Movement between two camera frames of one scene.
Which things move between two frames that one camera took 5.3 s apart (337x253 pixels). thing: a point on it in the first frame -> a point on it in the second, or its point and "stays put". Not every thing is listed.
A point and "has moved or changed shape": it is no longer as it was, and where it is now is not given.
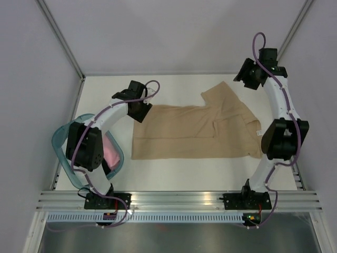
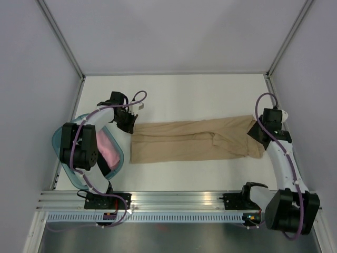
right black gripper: [247, 65] -> [253, 133]
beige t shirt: [222, 127] has moved or changed shape
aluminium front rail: [49, 200] stays put
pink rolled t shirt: [110, 152] stays put
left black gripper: [146, 108] -> [129, 127]
